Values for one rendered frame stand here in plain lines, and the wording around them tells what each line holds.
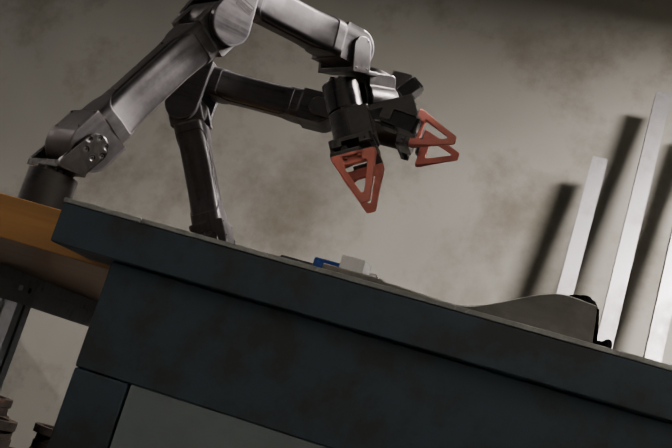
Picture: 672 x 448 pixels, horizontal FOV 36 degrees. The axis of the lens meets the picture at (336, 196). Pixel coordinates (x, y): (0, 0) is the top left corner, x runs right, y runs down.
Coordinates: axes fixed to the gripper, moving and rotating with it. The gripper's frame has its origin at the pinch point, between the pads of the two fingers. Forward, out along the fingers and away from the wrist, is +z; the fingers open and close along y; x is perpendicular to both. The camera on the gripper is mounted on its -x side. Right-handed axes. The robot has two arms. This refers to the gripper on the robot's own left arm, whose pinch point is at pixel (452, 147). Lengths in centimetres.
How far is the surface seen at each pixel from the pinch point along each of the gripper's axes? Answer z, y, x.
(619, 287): 43, 212, -25
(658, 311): 59, 214, -21
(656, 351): 61, 211, -6
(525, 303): 21, -36, 28
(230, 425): 4, -96, 53
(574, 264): 25, 222, -31
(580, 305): 28, -36, 27
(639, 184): 41, 222, -68
